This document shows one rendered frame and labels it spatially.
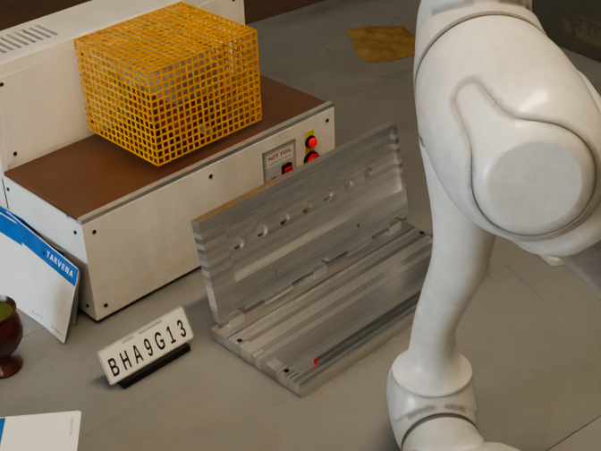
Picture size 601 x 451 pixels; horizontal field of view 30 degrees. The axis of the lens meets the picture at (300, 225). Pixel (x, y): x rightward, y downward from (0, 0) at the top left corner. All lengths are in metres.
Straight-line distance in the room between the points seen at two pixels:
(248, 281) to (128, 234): 0.21
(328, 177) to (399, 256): 0.19
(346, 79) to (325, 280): 0.84
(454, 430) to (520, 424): 0.25
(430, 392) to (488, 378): 0.29
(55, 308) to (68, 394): 0.17
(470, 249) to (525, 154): 0.33
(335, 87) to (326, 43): 0.25
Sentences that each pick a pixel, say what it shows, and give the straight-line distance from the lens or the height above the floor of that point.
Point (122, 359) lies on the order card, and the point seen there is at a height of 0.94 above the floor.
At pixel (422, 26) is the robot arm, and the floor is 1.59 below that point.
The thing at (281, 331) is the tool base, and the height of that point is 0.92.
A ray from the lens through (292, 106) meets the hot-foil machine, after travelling 2.03.
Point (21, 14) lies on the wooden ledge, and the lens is 3.14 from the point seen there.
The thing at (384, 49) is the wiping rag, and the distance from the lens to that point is 2.71.
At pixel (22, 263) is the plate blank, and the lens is 1.91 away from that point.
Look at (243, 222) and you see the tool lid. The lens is 1.74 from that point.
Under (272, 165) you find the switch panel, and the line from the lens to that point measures 1.96.
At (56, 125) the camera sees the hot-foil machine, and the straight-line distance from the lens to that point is 1.94.
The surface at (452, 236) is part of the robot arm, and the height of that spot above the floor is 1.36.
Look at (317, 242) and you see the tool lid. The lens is 1.84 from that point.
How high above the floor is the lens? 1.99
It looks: 32 degrees down
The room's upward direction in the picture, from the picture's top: 2 degrees counter-clockwise
